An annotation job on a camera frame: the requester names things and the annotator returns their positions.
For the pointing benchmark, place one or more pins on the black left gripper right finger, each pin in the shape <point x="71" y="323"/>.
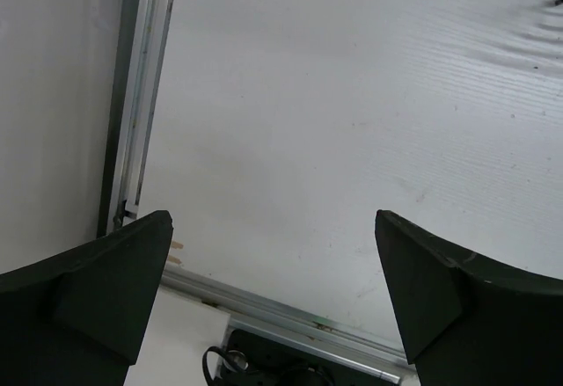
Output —
<point x="466" y="319"/>

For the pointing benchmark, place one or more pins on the aluminium table frame rail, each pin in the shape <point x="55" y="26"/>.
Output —
<point x="203" y="309"/>

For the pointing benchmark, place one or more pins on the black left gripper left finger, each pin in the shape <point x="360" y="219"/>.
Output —
<point x="79" y="317"/>

